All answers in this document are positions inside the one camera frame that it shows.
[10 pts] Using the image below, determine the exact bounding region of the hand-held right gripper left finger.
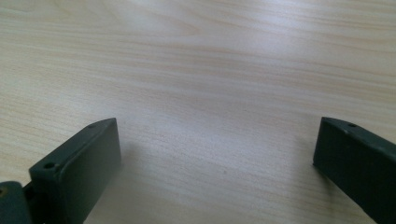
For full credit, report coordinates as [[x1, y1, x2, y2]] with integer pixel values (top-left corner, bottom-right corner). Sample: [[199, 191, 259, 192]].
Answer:
[[28, 117, 122, 224]]

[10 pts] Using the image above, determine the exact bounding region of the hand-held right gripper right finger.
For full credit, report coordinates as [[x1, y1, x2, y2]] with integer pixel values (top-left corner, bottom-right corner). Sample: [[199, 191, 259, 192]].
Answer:
[[312, 117, 396, 224]]

